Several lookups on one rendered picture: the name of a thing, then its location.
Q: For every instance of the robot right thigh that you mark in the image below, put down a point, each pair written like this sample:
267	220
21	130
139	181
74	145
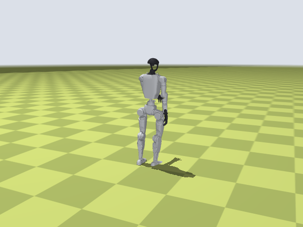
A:
159	116

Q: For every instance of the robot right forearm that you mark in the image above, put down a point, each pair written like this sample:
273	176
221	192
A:
164	102

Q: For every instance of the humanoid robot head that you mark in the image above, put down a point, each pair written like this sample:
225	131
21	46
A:
153	62

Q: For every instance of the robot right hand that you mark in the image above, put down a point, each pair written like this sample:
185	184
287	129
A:
166	117

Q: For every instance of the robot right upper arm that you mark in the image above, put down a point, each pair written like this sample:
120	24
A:
162	80

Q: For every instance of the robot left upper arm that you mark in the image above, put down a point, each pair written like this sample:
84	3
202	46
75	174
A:
141	80

